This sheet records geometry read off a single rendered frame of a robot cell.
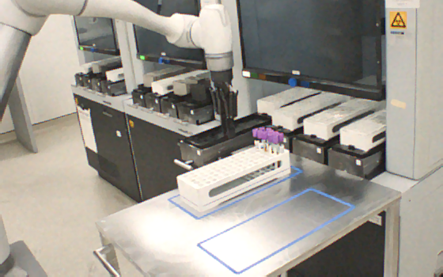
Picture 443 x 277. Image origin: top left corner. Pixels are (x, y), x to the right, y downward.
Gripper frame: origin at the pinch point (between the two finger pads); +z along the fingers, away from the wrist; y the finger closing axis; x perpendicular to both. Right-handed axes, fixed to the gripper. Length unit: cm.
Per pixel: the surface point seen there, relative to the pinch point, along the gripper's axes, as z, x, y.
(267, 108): -0.3, -21.8, 3.0
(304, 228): 3, 28, -61
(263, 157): -3.3, 15.9, -35.5
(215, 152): 6.3, 7.9, -2.2
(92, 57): -6, -28, 184
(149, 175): 50, -12, 93
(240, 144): 6.9, -2.7, -2.2
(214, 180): -3.2, 32.5, -36.2
